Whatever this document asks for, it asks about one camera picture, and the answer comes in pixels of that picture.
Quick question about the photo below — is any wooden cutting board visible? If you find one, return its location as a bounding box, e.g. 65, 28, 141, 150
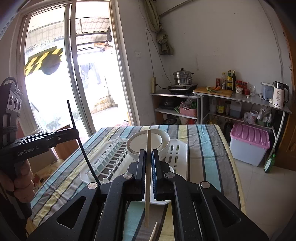
193, 86, 233, 97

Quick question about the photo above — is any black induction cooker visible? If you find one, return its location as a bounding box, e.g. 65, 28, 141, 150
166, 83, 198, 94

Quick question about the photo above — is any pink lid storage box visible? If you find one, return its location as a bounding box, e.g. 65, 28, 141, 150
230, 123, 270, 167

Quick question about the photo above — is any wooden chopstick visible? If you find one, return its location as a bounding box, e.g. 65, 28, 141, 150
149, 222, 159, 241
144, 130, 151, 228

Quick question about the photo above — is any black chopstick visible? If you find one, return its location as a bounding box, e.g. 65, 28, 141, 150
66, 99, 101, 185

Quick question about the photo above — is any metal kitchen shelf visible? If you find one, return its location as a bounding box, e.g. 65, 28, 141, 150
151, 90, 292, 154

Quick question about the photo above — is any wooden chair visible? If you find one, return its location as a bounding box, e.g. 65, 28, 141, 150
52, 124, 80, 161

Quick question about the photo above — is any white plastic dish rack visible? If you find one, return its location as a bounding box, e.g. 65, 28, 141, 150
79, 136, 188, 206

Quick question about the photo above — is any wooden door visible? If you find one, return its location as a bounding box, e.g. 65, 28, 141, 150
275, 17, 295, 171

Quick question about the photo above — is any person left hand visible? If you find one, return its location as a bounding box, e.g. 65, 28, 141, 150
1, 160, 35, 203

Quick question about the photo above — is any pink plastic basket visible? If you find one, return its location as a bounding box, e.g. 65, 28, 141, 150
179, 107, 197, 118

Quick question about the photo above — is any striped tablecloth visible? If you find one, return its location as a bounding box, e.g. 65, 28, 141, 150
31, 125, 245, 240

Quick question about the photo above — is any white electric kettle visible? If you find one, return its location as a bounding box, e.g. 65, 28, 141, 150
273, 81, 290, 108

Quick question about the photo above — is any large white bowl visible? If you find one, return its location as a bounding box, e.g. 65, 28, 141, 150
125, 128, 171, 160

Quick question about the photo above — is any green glass bottle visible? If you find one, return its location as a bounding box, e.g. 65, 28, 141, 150
263, 154, 276, 173

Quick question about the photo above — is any steel steamer pot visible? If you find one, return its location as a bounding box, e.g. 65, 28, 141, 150
173, 68, 194, 86

